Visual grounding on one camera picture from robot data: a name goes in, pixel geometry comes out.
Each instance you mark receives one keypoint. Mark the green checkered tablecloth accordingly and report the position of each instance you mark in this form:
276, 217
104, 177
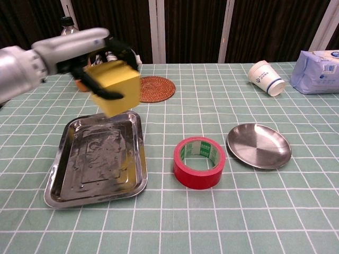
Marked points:
185, 225

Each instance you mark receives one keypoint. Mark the yellow sponge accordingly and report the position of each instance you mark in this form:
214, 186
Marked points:
119, 90

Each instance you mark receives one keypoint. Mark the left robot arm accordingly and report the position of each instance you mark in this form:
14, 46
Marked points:
18, 71

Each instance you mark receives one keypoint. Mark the rectangular steel tray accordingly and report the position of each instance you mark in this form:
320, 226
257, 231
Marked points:
100, 158

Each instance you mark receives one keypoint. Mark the round steel plate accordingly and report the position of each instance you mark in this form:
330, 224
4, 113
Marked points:
258, 146

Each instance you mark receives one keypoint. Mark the stacked white paper cups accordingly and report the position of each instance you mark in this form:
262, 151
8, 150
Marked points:
266, 78

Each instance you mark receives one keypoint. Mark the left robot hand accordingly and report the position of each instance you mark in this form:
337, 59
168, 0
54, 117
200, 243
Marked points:
69, 50

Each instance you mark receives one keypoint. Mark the blue tissue pack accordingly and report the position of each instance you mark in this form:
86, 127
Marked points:
315, 74

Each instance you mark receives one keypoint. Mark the yellow plush toy striped hat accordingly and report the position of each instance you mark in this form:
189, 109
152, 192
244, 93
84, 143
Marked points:
137, 59

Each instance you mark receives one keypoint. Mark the white partition post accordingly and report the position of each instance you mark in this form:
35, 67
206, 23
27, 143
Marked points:
156, 29
67, 8
325, 23
225, 29

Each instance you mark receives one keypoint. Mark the red tape roll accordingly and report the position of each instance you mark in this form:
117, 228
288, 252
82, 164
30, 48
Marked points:
198, 180

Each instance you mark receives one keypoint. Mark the orange drink bottle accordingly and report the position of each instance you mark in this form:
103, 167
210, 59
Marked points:
67, 26

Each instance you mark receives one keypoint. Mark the round woven coaster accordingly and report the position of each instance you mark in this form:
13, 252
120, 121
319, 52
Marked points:
159, 88

